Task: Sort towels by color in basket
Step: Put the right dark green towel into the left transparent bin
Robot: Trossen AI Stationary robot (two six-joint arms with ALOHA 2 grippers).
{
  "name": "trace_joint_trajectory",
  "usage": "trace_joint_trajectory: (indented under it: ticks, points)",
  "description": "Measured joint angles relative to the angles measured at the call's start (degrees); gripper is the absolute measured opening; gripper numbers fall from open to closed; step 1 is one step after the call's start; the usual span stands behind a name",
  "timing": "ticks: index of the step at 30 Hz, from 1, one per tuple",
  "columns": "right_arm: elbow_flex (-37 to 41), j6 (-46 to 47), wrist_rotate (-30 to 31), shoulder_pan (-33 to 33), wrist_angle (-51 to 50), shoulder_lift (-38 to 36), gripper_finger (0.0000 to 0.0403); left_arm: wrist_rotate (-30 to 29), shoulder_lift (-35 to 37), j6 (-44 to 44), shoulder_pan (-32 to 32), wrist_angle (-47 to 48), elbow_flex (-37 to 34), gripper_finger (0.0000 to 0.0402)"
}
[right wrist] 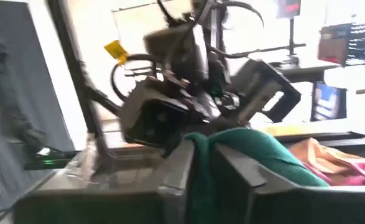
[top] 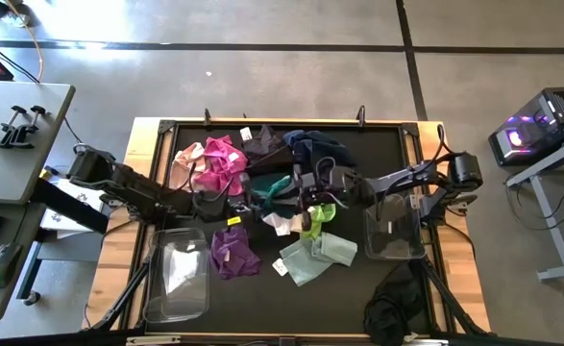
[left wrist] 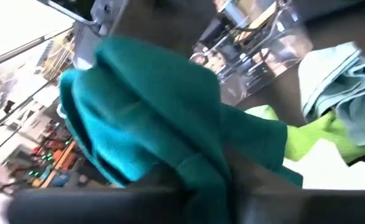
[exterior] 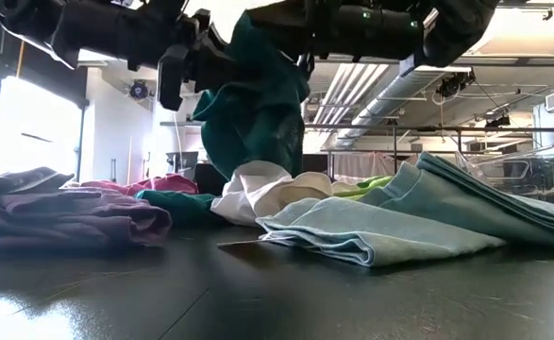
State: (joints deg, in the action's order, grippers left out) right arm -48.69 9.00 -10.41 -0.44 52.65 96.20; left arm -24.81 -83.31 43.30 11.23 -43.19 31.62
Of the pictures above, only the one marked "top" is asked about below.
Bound light grey table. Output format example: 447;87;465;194
0;80;76;206

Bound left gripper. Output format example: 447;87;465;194
192;172;270;226

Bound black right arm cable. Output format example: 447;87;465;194
375;123;460;225

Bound grey desk white frame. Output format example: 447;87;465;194
504;132;564;283

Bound dark green towel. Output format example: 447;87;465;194
250;172;307;220

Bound black computer tower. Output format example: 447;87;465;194
487;86;564;168

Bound black aluminium table frame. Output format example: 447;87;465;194
120;118;455;337

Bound white towel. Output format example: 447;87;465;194
260;206;311;237

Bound black desk cables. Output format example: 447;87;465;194
504;167;564;232

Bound pink towel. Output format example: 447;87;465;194
192;135;249;197

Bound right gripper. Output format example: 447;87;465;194
282;158;363;233

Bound black beam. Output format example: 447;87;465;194
29;176;110;235

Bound dark grey desk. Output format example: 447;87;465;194
0;201;47;323

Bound peach towel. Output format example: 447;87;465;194
168;141;208;191

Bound black frame strut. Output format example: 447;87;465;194
82;254;153;333
418;259;492;336

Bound dark grey tagged towel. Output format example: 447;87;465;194
239;123;295;177

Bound white cardboard box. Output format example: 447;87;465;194
38;177;108;240

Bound clear plastic bin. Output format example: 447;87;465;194
142;227;211;324
362;191;427;261

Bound lime green towel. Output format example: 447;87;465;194
300;203;337;241

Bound black screw clamp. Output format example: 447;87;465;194
10;104;47;150
0;105;28;149

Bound pale blue-green towel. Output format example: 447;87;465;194
271;232;358;288

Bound orange floor cable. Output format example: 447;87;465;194
5;0;45;83

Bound navy blue towel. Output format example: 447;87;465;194
282;128;357;169

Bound black computer mouse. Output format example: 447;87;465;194
0;242;23;289

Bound purple towel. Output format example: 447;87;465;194
208;225;262;281

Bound black towel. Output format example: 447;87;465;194
362;261;427;346

